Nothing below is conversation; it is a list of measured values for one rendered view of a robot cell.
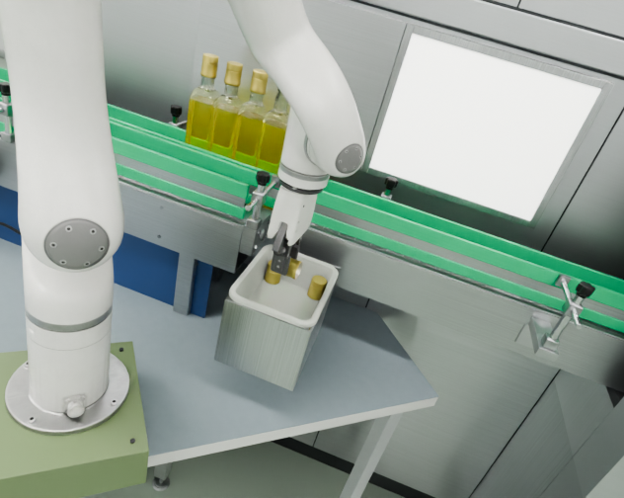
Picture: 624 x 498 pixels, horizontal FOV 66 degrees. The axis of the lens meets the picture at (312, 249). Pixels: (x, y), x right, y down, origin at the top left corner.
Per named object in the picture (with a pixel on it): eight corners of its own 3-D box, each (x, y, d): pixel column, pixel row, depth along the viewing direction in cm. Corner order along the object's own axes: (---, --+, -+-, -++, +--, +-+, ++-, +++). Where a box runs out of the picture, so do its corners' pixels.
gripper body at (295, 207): (293, 161, 84) (282, 216, 90) (270, 178, 76) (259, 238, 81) (333, 175, 83) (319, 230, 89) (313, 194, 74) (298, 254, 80)
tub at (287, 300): (331, 298, 108) (341, 268, 104) (302, 363, 89) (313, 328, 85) (260, 272, 110) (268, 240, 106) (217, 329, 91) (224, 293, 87)
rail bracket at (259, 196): (276, 209, 110) (287, 159, 104) (248, 241, 95) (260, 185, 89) (265, 206, 110) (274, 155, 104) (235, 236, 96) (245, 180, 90)
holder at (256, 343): (327, 312, 117) (344, 261, 109) (292, 391, 93) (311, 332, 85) (262, 289, 119) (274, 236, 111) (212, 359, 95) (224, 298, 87)
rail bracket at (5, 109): (22, 143, 109) (18, 85, 103) (-5, 152, 103) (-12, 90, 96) (7, 137, 110) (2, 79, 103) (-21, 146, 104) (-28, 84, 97)
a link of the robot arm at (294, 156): (342, 178, 77) (315, 154, 83) (364, 96, 70) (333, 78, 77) (296, 178, 73) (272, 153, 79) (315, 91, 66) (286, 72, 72)
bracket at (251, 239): (269, 239, 112) (273, 212, 108) (253, 257, 104) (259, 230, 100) (254, 233, 112) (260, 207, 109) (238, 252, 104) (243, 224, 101)
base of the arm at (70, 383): (139, 419, 81) (148, 338, 72) (6, 450, 71) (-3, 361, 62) (118, 342, 94) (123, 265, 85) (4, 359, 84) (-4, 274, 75)
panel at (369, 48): (532, 224, 114) (610, 81, 97) (533, 229, 112) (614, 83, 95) (194, 111, 125) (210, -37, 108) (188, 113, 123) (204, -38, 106)
